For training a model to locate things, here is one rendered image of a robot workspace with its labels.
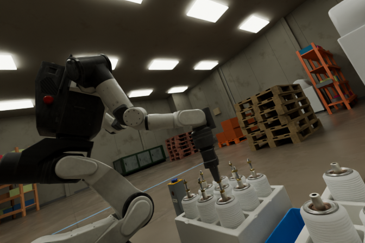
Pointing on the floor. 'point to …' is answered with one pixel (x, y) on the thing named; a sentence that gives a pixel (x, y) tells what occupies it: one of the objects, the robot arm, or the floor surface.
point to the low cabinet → (139, 161)
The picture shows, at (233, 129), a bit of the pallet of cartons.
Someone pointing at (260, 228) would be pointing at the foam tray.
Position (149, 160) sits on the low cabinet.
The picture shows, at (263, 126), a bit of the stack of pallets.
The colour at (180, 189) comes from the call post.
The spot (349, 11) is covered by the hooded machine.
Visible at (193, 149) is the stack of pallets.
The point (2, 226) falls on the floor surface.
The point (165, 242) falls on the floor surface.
